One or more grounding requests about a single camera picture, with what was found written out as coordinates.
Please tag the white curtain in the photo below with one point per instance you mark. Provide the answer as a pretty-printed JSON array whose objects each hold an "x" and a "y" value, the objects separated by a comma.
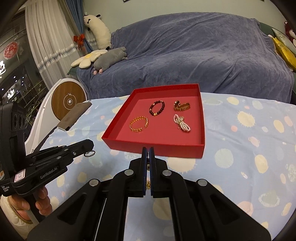
[{"x": 50, "y": 34}]

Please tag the grey plush toy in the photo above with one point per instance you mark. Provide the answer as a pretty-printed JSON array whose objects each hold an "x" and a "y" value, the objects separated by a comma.
[{"x": 108, "y": 59}]

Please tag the yellow pillow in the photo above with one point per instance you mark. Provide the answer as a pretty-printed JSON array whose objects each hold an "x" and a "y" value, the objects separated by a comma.
[{"x": 284, "y": 51}]

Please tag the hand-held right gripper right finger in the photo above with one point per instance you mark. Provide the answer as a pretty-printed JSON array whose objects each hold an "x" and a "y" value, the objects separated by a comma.
[{"x": 152, "y": 157}]

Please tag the blue curtain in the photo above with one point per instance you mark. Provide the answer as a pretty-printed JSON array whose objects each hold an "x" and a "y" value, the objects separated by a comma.
[{"x": 78, "y": 18}]

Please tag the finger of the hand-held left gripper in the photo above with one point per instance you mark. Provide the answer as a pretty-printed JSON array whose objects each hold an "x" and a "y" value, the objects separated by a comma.
[
  {"x": 81, "y": 147},
  {"x": 50, "y": 151}
]

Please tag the blue-covered sofa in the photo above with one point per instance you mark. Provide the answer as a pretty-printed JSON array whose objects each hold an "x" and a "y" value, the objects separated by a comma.
[{"x": 185, "y": 58}]

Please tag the grey patterned pillow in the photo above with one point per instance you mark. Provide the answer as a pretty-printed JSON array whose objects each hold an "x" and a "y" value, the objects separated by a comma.
[{"x": 283, "y": 37}]

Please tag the red bow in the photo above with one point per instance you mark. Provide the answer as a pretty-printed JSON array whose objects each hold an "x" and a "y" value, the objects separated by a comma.
[{"x": 79, "y": 38}]

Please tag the person's left hand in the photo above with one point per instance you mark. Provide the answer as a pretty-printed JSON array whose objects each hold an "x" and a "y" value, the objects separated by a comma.
[{"x": 42, "y": 197}]

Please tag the red monkey plush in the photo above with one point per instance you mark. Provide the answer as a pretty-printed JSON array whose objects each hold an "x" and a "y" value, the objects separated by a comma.
[{"x": 290, "y": 31}]

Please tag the white plush toy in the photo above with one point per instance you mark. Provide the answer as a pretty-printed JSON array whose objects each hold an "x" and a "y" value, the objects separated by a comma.
[{"x": 99, "y": 32}]

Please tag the flower plush pillow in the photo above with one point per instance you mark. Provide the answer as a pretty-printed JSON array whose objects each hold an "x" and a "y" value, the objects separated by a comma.
[{"x": 85, "y": 60}]

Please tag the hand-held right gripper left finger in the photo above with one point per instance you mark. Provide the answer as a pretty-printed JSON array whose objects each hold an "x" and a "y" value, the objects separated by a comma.
[{"x": 144, "y": 157}]

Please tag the red round window sticker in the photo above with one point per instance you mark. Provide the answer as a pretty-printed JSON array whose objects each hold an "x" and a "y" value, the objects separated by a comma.
[{"x": 10, "y": 49}]

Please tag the gold watch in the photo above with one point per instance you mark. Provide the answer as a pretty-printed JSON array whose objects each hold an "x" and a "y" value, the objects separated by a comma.
[{"x": 182, "y": 107}]

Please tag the brown bike saddle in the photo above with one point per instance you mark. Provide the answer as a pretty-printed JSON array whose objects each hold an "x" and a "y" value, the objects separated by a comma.
[{"x": 74, "y": 115}]

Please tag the white exercise bike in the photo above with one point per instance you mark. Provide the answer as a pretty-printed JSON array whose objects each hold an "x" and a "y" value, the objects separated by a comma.
[{"x": 67, "y": 99}]

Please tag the red cardboard box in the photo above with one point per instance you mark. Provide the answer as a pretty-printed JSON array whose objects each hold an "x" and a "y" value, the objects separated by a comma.
[{"x": 161, "y": 139}]

